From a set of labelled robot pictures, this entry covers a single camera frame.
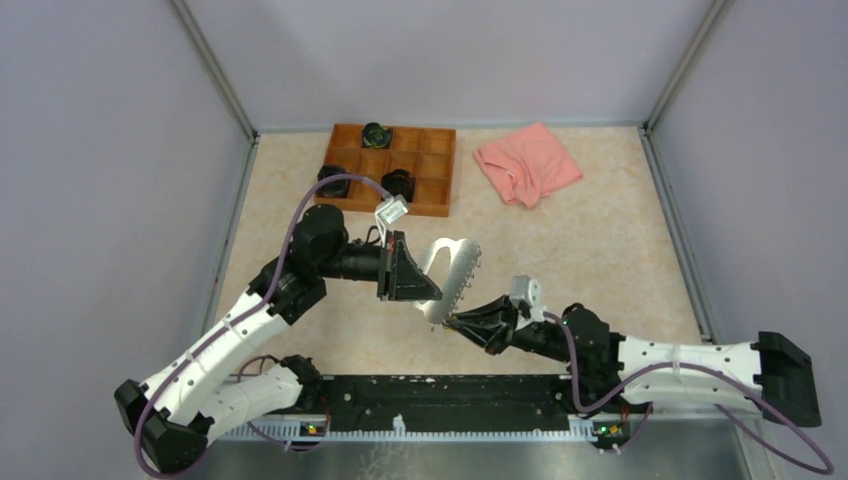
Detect orange wooden compartment tray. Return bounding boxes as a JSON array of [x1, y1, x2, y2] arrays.
[[316, 123, 457, 217]]

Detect black rolled belt middle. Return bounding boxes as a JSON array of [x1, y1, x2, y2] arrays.
[[381, 169, 416, 203]]

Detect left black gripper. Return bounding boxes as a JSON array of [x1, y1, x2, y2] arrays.
[[318, 229, 442, 301]]

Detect white slotted cable duct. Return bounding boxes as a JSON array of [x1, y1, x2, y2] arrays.
[[220, 415, 597, 445]]

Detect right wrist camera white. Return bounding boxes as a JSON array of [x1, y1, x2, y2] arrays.
[[508, 275, 546, 322]]

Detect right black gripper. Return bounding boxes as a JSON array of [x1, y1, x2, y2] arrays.
[[444, 293, 573, 363]]

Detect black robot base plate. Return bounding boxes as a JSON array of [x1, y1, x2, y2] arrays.
[[259, 374, 654, 433]]

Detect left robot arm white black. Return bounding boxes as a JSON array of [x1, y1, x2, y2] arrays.
[[114, 205, 443, 479]]

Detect black rolled belt top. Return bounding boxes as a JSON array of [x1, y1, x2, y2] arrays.
[[361, 122, 393, 149]]

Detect pink folded cloth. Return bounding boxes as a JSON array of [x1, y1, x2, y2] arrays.
[[472, 122, 583, 209]]

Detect black rolled belt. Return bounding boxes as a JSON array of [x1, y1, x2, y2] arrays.
[[316, 164, 351, 198], [361, 122, 393, 149], [381, 169, 416, 203]]

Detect metal key holder plate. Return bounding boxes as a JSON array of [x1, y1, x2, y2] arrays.
[[413, 237, 482, 325]]

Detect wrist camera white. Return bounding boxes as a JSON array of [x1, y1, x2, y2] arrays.
[[508, 275, 546, 322], [374, 195, 410, 227]]

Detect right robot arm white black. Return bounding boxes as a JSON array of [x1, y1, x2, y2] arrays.
[[444, 296, 822, 428]]

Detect aluminium frame rails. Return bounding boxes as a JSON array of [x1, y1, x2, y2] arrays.
[[168, 1, 734, 340]]

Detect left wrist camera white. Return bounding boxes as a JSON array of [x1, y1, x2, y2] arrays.
[[374, 195, 410, 227]]

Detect black rolled belt left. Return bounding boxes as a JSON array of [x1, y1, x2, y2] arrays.
[[316, 164, 351, 198]]

